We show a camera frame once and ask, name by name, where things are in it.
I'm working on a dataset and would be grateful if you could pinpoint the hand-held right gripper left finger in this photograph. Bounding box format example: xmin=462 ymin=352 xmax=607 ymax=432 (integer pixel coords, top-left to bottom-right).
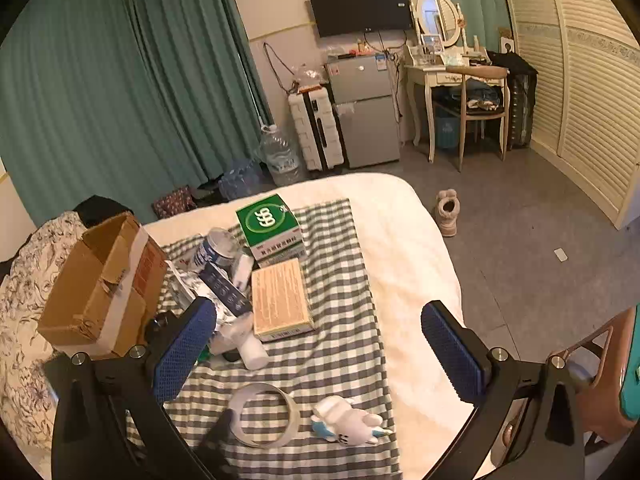
xmin=51 ymin=296 xmax=217 ymax=480

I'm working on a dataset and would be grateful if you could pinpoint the white plastic bottle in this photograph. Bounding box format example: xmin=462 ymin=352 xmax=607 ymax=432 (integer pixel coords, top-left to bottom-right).
xmin=220 ymin=312 xmax=270 ymax=371

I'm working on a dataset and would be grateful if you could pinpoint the beige orange medicine box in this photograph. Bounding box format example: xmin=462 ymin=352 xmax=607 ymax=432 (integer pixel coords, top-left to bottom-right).
xmin=251 ymin=258 xmax=317 ymax=344

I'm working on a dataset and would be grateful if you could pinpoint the clutter on fridge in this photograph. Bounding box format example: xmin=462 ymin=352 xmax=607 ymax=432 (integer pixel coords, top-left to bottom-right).
xmin=327 ymin=39 xmax=392 ymax=62

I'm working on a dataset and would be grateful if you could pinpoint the dark suitcase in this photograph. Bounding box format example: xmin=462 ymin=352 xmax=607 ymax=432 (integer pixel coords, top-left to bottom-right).
xmin=506 ymin=72 xmax=539 ymax=151

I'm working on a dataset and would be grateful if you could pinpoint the blue and silver can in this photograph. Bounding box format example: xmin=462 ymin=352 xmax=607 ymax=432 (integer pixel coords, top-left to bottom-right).
xmin=201 ymin=227 xmax=244 ymax=269

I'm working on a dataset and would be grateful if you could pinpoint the beige plush slipper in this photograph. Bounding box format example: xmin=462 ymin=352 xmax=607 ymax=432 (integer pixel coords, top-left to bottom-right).
xmin=433 ymin=188 xmax=462 ymax=238

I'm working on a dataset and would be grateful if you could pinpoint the red patterned bag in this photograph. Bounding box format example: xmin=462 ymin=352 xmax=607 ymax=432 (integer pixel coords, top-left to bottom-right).
xmin=152 ymin=185 xmax=197 ymax=220

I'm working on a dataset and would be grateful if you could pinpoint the black coat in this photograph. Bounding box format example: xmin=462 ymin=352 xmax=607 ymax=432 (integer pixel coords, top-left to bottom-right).
xmin=486 ymin=50 xmax=539 ymax=80

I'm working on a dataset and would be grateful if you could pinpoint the blue waste bin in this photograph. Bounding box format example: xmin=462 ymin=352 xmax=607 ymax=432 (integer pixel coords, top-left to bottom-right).
xmin=433 ymin=109 xmax=462 ymax=150

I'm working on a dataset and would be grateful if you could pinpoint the large clear water jug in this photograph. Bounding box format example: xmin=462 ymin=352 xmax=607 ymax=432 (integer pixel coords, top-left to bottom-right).
xmin=259 ymin=123 xmax=304 ymax=187

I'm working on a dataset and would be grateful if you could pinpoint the white rabbit toy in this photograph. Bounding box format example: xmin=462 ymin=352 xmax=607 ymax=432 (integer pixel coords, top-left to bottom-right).
xmin=311 ymin=396 xmax=396 ymax=447

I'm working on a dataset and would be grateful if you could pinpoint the green white medicine box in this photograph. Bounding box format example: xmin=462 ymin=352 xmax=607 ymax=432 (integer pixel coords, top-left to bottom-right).
xmin=236 ymin=193 xmax=307 ymax=267

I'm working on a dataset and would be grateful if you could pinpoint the brown cardboard box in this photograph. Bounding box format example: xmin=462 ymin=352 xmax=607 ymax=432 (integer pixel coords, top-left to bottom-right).
xmin=37 ymin=212 xmax=169 ymax=361

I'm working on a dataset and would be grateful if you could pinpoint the pack of water bottles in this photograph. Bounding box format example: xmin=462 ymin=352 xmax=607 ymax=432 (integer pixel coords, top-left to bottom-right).
xmin=218 ymin=157 xmax=267 ymax=202

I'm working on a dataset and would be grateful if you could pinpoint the teal object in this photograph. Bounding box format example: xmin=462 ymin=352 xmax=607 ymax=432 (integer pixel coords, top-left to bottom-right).
xmin=618 ymin=344 xmax=640 ymax=423

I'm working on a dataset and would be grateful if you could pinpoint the white oval mirror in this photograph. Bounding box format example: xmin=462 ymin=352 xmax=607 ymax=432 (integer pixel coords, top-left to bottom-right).
xmin=415 ymin=0 xmax=464 ymax=55

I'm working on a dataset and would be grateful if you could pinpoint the dark blue slim box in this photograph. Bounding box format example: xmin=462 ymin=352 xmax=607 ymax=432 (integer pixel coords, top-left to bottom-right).
xmin=199 ymin=264 xmax=252 ymax=317

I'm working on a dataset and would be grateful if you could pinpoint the black wall television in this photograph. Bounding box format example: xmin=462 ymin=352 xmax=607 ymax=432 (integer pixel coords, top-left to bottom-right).
xmin=307 ymin=0 xmax=415 ymax=39

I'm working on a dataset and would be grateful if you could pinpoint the white vanity table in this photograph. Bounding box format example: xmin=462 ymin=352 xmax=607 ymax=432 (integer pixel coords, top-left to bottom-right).
xmin=403 ymin=44 xmax=510 ymax=163

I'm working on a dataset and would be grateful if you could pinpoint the floral quilt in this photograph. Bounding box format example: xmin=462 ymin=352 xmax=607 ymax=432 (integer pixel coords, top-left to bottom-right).
xmin=0 ymin=210 xmax=97 ymax=466

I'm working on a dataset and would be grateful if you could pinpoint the black garment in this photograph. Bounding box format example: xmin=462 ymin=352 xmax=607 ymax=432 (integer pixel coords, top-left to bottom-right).
xmin=74 ymin=195 xmax=132 ymax=228

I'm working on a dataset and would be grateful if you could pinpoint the cream louvered wardrobe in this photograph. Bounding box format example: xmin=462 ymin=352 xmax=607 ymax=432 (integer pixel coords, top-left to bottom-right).
xmin=497 ymin=0 xmax=640 ymax=232

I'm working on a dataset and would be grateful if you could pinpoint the white slim tube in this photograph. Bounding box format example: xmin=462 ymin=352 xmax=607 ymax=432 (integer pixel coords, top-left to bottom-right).
xmin=231 ymin=254 xmax=257 ymax=288

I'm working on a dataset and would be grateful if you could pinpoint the black wall cable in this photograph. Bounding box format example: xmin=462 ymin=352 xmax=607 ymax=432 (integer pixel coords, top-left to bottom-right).
xmin=262 ymin=41 xmax=295 ymax=95

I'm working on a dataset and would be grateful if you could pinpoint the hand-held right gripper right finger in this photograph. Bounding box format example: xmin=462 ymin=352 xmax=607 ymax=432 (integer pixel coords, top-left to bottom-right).
xmin=421 ymin=301 xmax=587 ymax=480

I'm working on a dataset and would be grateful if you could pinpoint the wooden chair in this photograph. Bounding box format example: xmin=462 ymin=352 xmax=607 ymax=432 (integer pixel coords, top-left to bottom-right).
xmin=432 ymin=66 xmax=512 ymax=172

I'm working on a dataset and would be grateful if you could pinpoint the clear tape roll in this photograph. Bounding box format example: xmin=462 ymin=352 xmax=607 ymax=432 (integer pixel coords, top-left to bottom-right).
xmin=229 ymin=382 xmax=302 ymax=449

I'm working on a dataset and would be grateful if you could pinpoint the white suitcase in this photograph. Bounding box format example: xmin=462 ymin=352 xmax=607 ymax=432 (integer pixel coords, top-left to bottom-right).
xmin=288 ymin=85 xmax=347 ymax=172

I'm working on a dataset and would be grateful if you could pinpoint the clear plastic bag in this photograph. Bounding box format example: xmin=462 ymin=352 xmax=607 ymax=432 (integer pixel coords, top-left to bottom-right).
xmin=290 ymin=62 xmax=327 ymax=95

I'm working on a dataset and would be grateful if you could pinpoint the grey small fridge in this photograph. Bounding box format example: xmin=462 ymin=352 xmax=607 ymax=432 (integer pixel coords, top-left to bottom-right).
xmin=324 ymin=54 xmax=402 ymax=169

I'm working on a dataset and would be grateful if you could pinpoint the grey white checkered cloth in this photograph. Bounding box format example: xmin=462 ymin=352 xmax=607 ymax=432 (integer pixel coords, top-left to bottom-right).
xmin=125 ymin=198 xmax=402 ymax=480

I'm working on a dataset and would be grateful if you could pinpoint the wide teal curtain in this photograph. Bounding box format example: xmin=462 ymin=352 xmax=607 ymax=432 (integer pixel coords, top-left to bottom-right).
xmin=0 ymin=0 xmax=273 ymax=228

